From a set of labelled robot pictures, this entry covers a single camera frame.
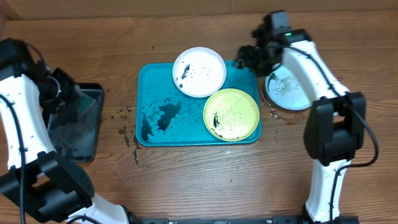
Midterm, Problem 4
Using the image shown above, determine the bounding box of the black water basin tray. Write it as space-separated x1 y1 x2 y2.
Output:
47 83 104 162

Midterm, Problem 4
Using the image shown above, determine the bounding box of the white plate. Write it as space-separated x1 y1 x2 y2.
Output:
172 47 226 98

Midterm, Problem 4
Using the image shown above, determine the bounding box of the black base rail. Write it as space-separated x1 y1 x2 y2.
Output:
127 212 313 224

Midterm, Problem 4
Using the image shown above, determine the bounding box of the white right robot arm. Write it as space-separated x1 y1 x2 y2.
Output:
235 11 366 223

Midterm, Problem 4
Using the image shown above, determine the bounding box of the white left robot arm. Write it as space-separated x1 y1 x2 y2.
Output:
1 38 139 223

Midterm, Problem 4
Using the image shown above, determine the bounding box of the light blue plate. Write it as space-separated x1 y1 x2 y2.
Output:
264 63 311 111

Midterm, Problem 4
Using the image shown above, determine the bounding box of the yellow-green dirty plate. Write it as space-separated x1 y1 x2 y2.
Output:
203 88 260 142

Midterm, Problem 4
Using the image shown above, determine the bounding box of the blue plastic tray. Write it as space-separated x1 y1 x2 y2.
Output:
135 60 262 147

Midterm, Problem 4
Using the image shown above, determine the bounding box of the green scrubbing sponge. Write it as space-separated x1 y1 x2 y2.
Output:
75 90 100 123

